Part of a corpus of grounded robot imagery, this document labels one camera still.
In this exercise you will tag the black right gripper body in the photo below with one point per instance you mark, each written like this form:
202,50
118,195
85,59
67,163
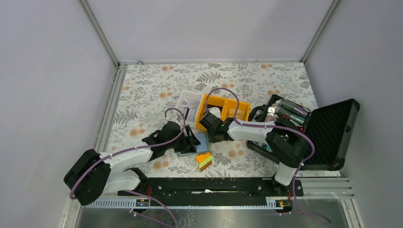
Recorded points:
213,138

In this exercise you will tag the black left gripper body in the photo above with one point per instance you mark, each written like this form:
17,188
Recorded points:
183,143

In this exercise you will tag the green card holder wallet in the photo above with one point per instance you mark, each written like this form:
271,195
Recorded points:
203,147

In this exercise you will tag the yellow plastic divided bin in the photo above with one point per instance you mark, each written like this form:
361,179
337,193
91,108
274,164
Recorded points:
226,106

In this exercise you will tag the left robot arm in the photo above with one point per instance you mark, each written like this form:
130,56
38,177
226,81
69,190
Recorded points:
96,174

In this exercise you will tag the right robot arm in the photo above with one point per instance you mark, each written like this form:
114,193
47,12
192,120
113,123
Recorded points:
288,143

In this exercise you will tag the orange green sticky notes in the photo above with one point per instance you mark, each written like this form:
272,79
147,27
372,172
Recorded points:
204,160

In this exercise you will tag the white plastic bin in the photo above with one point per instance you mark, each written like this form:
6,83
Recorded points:
186,94

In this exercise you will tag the black poker chip case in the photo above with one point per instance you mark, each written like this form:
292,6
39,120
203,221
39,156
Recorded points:
330,129

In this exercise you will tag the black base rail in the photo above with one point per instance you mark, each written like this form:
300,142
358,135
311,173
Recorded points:
216,192

